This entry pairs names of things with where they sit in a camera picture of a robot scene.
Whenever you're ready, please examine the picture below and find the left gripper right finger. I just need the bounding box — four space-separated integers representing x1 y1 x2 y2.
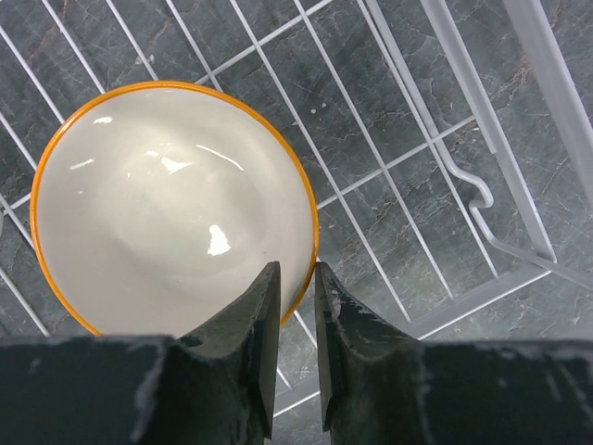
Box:
314 262 417 431

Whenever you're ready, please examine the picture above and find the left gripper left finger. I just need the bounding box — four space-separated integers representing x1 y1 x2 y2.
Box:
179 261 281 439

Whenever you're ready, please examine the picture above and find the white wire dish rack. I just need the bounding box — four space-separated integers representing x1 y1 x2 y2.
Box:
0 0 593 418

